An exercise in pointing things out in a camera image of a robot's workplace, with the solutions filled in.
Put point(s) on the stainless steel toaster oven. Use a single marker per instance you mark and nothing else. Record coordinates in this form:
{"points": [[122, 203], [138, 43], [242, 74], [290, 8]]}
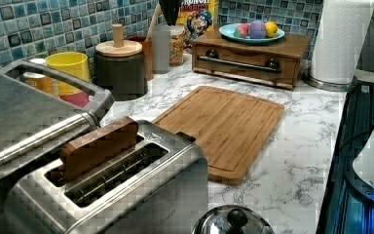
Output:
{"points": [[34, 125]]}

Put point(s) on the dark canister with wooden lid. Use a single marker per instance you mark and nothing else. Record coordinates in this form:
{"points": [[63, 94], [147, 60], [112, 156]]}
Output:
{"points": [[120, 66]]}

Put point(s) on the silver paper towel holder base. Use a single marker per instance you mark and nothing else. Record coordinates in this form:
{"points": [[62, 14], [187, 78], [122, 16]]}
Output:
{"points": [[328, 86]]}

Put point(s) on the yellow plastic cup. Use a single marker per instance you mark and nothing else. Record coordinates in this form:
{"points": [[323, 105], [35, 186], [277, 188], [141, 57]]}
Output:
{"points": [[72, 63]]}

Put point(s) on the silver two-slot toaster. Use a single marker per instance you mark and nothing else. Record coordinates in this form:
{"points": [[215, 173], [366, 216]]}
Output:
{"points": [[159, 186]]}

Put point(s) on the red plastic cup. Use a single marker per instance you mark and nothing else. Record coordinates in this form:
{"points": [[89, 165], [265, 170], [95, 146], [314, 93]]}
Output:
{"points": [[80, 99]]}

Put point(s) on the orange can with white lid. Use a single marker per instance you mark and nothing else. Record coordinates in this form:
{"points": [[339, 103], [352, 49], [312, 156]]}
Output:
{"points": [[41, 82]]}

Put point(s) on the bamboo cutting board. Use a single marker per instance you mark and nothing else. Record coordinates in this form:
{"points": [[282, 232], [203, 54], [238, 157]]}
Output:
{"points": [[230, 127]]}

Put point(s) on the red toy strawberry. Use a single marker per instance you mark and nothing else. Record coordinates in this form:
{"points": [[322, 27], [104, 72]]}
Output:
{"points": [[241, 31]]}

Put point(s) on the wooden drawer box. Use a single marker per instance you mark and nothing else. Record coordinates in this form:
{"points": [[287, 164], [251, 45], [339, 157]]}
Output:
{"points": [[276, 63]]}

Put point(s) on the brown toast slice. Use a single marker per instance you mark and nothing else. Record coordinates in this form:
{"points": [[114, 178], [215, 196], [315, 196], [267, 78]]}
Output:
{"points": [[84, 153]]}

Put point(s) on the light blue plate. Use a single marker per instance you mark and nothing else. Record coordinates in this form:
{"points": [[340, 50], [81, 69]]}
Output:
{"points": [[227, 31]]}

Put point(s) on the shiny steel kettle lid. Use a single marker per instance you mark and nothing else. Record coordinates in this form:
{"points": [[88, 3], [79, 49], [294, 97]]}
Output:
{"points": [[232, 219]]}

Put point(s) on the purple toy fruit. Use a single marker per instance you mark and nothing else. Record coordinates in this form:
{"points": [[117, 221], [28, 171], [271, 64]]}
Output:
{"points": [[257, 30]]}

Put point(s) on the yellow cereal box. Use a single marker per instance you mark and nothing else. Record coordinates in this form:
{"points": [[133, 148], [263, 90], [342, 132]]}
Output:
{"points": [[197, 17]]}

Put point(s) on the brown wooden utensil holder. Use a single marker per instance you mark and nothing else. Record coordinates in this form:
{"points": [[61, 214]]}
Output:
{"points": [[148, 53]]}

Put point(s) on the yellow toy lemon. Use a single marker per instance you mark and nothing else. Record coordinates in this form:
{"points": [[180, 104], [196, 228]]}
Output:
{"points": [[271, 29]]}

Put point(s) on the white paper towel roll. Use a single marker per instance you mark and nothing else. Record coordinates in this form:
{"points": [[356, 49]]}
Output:
{"points": [[341, 33]]}

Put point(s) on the black toaster lever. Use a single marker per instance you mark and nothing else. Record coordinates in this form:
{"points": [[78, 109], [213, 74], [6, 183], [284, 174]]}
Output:
{"points": [[186, 137]]}

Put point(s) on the grey frosted tumbler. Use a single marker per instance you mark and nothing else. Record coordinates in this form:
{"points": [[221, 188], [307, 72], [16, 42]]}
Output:
{"points": [[160, 43]]}

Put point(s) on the glass jar of cereal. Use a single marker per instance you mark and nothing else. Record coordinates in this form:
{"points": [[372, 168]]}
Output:
{"points": [[176, 45]]}

